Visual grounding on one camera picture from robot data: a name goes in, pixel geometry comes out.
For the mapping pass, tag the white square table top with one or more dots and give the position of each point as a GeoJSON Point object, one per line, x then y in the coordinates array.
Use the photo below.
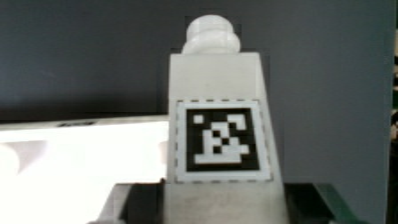
{"type": "Point", "coordinates": [67, 159]}

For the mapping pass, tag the white table leg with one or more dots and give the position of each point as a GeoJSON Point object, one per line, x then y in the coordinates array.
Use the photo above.
{"type": "Point", "coordinates": [223, 183]}

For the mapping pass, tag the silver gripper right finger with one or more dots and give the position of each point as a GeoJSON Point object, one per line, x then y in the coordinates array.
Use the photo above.
{"type": "Point", "coordinates": [317, 206]}

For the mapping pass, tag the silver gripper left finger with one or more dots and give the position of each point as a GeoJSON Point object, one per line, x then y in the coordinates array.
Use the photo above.
{"type": "Point", "coordinates": [134, 205]}

